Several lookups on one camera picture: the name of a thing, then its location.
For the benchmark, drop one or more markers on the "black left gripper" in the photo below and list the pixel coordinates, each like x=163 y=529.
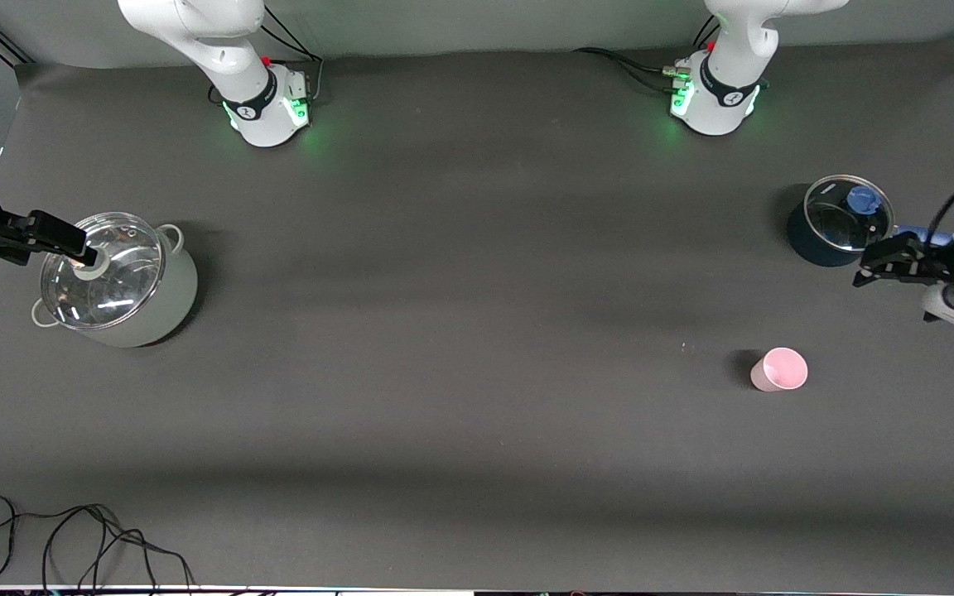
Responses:
x=930 y=264

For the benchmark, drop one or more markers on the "pink plastic cup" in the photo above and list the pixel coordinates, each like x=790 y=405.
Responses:
x=779 y=370

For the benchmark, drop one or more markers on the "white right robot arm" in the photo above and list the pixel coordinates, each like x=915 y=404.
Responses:
x=220 y=41

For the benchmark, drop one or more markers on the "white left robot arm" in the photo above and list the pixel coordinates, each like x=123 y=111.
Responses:
x=729 y=50

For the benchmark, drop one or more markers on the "glass lid with blue knob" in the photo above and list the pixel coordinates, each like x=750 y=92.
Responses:
x=837 y=219

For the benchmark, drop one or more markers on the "glass lid with beige knob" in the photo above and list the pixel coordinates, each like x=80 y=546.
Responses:
x=117 y=290

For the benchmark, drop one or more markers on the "dark blue saucepan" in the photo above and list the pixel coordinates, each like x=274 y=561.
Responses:
x=808 y=244

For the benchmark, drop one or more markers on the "grey-green stock pot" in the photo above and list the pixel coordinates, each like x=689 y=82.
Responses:
x=171 y=298

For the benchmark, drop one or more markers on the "dark grey table mat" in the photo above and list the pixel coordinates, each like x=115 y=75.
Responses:
x=477 y=414

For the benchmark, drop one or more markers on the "black diagonal frame rail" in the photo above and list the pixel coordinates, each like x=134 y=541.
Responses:
x=5 y=45

